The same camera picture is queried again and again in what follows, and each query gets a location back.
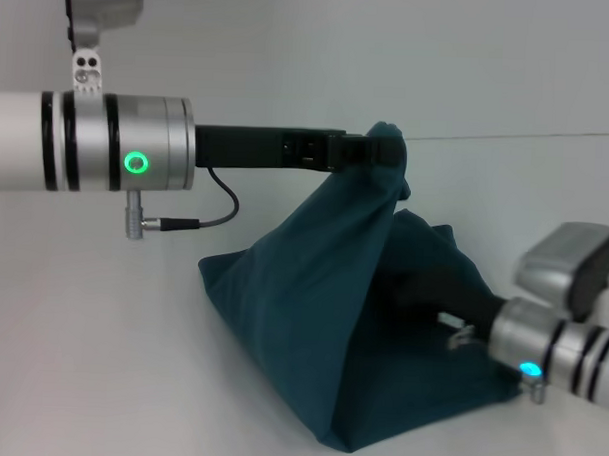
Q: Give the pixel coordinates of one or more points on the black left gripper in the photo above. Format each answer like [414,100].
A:
[262,146]

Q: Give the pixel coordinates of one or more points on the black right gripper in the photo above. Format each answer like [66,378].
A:
[452,293]

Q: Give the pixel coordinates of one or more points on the teal t-shirt with FREE print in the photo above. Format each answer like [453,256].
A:
[341,314]

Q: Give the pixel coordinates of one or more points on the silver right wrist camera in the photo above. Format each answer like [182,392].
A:
[568,269]

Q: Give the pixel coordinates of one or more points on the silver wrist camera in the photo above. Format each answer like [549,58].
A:
[99,21]
[568,269]

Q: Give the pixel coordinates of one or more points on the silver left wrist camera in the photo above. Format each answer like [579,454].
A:
[99,21]

